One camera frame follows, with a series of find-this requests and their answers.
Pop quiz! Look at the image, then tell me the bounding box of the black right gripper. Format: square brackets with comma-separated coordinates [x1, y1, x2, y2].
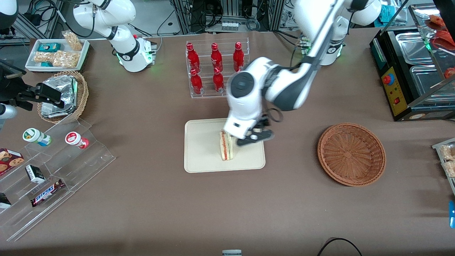
[0, 61, 66, 109]

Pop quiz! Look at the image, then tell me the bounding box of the snickers chocolate bar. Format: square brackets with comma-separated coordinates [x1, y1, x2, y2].
[30, 178, 66, 208]

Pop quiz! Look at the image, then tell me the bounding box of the red lid yogurt cup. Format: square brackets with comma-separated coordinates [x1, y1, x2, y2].
[65, 131, 90, 149]

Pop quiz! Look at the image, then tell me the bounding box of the green lid yogurt cup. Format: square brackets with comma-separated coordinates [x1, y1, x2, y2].
[22, 128, 52, 147]

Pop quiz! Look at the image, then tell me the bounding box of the round brown wicker basket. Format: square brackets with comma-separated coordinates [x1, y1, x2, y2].
[317, 123, 386, 187]

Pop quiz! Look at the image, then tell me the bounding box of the teal plastic bag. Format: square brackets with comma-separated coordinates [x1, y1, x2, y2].
[378, 5, 401, 23]

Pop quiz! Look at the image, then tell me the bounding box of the foil wrapped package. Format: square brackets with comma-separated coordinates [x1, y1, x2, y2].
[41, 75, 78, 118]

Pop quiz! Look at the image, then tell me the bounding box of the clear acrylic bottle rack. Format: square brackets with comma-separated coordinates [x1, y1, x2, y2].
[186, 37, 250, 99]

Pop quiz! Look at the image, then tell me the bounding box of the clear bag of puffed snacks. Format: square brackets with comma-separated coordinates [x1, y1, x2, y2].
[62, 31, 83, 51]
[33, 51, 57, 64]
[52, 50, 80, 68]

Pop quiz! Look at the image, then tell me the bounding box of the clear acrylic stepped stand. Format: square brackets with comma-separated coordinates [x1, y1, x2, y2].
[0, 118, 116, 242]

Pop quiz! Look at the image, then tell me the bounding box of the black food warmer yellow panel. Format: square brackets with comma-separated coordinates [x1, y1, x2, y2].
[370, 4, 455, 122]

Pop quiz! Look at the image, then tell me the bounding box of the tall light wicker basket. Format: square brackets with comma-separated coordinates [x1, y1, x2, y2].
[37, 71, 89, 124]

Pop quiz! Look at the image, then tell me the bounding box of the steel warmer pan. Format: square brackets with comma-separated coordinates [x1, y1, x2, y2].
[410, 65, 455, 104]
[395, 32, 433, 65]

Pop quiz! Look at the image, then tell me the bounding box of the red cola bottle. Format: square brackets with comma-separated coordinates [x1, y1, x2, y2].
[210, 43, 223, 71]
[187, 43, 200, 73]
[213, 67, 225, 93]
[190, 69, 203, 95]
[233, 42, 245, 72]

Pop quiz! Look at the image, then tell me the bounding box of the cookie box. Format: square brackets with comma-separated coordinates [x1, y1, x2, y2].
[0, 148, 25, 177]

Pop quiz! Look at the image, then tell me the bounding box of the beige rectangular serving tray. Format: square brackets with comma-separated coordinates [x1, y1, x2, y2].
[184, 118, 266, 174]

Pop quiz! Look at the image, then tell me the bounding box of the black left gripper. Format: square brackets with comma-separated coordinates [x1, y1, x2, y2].
[237, 114, 275, 147]

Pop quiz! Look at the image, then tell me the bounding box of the black cable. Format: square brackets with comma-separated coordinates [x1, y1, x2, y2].
[317, 238, 363, 256]

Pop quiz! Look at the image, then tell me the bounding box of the small black white carton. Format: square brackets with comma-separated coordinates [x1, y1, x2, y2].
[25, 164, 46, 184]

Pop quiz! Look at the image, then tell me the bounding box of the triangle cut sandwich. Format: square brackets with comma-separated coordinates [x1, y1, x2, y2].
[219, 130, 234, 161]

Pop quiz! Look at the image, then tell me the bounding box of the white tray with rice snacks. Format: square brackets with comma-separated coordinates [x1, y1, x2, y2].
[432, 138, 455, 197]

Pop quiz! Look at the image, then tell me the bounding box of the white snack tray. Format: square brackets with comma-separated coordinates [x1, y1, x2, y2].
[25, 38, 90, 74]

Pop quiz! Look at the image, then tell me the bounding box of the orange fried food piece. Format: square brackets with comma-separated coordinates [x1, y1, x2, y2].
[425, 14, 447, 31]
[432, 30, 455, 50]

